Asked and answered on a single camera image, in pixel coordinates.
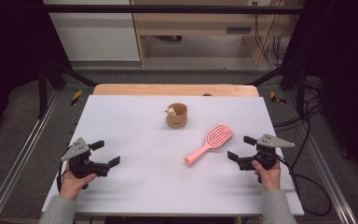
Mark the wooden desk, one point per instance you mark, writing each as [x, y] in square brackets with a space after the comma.
[183, 25]

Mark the tan fabric basket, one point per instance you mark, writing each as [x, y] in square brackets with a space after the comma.
[177, 119]

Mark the person's right hand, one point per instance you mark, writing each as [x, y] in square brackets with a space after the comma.
[270, 179]

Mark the person's left hand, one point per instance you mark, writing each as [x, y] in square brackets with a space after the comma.
[71, 186]

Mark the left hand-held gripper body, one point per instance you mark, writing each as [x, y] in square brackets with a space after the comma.
[80, 166]

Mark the pink hairbrush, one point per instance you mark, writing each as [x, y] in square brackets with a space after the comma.
[219, 137]

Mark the metal floor rail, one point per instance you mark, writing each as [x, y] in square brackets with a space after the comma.
[326, 168]
[21, 152]

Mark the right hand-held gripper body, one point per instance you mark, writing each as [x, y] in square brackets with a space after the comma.
[262, 155]

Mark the small beige toy figure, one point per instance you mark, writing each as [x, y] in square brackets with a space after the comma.
[171, 111]

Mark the black frame stand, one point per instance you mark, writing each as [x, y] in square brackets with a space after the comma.
[43, 90]
[300, 90]

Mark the black horizontal frame bar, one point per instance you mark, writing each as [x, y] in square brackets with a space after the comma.
[167, 9]

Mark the wooden table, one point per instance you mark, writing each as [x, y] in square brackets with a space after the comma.
[167, 89]

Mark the white cabinet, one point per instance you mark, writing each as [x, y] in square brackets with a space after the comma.
[96, 37]

